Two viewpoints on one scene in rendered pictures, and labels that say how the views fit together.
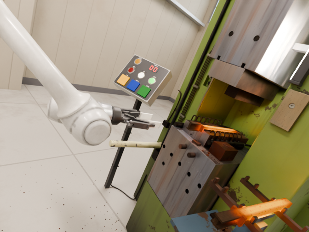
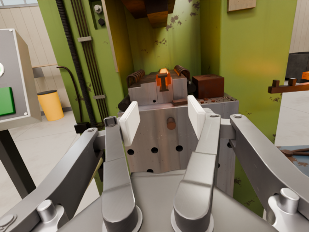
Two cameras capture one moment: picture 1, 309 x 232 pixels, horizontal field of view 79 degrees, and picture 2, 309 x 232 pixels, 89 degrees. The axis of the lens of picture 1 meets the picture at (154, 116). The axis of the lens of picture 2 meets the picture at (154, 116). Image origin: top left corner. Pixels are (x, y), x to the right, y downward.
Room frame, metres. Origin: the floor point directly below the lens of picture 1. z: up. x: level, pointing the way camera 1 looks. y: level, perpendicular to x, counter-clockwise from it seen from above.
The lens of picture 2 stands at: (0.69, 0.14, 1.06)
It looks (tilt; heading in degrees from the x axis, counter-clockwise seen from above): 20 degrees down; 315
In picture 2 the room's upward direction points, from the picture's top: 8 degrees counter-clockwise
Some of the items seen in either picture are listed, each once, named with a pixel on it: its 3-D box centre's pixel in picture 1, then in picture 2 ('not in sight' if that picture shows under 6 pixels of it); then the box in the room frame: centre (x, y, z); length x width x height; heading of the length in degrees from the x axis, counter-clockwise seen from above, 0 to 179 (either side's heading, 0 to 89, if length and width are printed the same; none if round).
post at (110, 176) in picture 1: (124, 138); (37, 208); (1.43, 0.16, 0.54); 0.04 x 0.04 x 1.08; 39
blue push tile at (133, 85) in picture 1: (133, 85); not in sight; (1.32, 0.22, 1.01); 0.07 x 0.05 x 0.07; 64
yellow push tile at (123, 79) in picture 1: (123, 80); not in sight; (1.37, 0.31, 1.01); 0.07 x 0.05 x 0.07; 64
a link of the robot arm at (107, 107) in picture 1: (102, 113); not in sight; (0.67, 0.19, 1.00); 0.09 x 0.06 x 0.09; 39
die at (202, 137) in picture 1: (216, 133); (159, 82); (1.18, -0.41, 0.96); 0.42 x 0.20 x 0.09; 129
